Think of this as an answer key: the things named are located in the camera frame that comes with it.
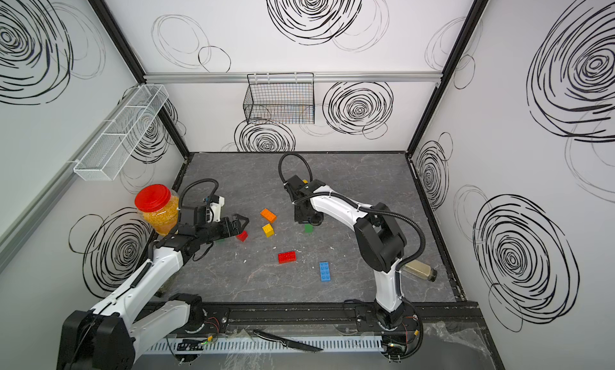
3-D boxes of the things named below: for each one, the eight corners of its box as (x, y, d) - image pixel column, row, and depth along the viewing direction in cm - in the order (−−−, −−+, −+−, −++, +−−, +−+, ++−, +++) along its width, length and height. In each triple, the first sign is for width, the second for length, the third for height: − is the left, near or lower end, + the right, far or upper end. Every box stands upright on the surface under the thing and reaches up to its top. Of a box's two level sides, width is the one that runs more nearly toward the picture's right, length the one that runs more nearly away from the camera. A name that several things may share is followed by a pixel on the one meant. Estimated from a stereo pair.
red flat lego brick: (279, 264, 87) (278, 262, 85) (278, 255, 89) (277, 253, 87) (297, 261, 88) (297, 259, 86) (296, 252, 90) (296, 250, 88)
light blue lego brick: (319, 281, 83) (319, 279, 82) (319, 263, 87) (319, 261, 86) (330, 281, 83) (331, 279, 82) (329, 263, 87) (330, 261, 86)
